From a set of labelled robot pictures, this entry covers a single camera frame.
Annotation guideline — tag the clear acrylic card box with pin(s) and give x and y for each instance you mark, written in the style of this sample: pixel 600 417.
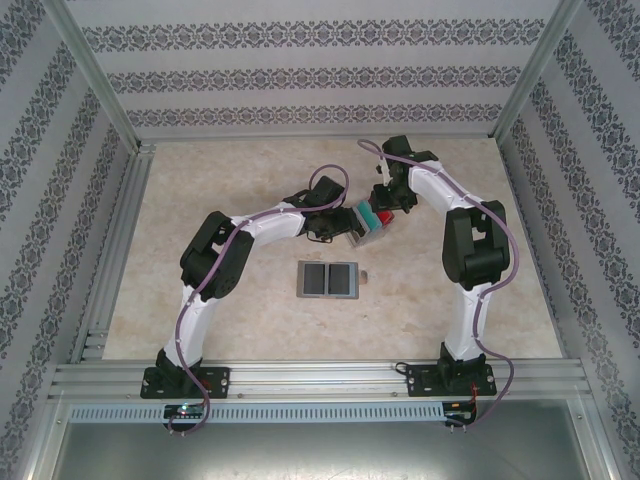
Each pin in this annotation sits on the clear acrylic card box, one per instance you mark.
pixel 367 240

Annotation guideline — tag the grey leather card holder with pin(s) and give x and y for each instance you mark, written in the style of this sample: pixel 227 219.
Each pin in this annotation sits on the grey leather card holder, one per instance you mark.
pixel 327 297

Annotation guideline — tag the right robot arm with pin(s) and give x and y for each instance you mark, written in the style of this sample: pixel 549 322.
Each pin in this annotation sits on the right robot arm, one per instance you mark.
pixel 475 250

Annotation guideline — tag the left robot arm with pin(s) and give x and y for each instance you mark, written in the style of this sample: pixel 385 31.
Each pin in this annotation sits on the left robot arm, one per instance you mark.
pixel 215 260

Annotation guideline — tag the teal card stack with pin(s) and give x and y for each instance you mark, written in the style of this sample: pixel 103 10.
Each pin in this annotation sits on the teal card stack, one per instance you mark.
pixel 371 217

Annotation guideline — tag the red card stack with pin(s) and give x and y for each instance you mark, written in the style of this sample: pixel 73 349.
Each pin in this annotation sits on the red card stack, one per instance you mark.
pixel 387 218

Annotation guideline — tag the right controller board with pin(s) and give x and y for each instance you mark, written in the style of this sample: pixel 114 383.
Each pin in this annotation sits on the right controller board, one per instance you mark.
pixel 460 409

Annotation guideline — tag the controller board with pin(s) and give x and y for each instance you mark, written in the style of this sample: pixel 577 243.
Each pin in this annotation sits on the controller board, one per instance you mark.
pixel 460 409
pixel 185 411

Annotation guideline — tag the grey metal shelf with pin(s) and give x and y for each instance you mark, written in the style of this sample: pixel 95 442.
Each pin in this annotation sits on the grey metal shelf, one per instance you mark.
pixel 320 452

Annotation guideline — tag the left controller board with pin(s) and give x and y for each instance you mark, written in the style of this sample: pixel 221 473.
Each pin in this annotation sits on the left controller board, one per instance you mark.
pixel 185 411

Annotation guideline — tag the aluminium back rail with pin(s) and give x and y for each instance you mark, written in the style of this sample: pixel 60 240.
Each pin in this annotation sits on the aluminium back rail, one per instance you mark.
pixel 320 136

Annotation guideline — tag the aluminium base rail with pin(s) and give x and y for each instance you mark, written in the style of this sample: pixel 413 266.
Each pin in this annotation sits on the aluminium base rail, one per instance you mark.
pixel 320 377

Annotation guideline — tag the aluminium frame post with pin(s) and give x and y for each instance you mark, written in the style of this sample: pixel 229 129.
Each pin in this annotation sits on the aluminium frame post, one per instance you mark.
pixel 540 60
pixel 90 65

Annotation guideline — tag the aluminium side rail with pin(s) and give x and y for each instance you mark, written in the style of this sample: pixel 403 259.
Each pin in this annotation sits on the aluminium side rail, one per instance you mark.
pixel 115 250

